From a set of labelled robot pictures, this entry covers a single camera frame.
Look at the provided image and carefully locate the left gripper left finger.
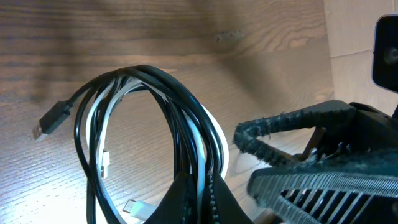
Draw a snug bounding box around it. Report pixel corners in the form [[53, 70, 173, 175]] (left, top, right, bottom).
[[144, 172, 196, 224]]

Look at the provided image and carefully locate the white usb cable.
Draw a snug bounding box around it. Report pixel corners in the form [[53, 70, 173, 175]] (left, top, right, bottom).
[[85, 77, 230, 222]]

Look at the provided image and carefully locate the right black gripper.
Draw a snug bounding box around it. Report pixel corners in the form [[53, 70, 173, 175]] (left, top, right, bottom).
[[233, 100, 397, 223]]

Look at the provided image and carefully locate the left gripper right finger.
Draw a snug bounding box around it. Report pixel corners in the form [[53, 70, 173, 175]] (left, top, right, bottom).
[[205, 173, 253, 224]]

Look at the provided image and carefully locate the black usb cable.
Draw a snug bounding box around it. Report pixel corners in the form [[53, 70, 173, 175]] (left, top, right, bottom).
[[32, 64, 223, 224]]

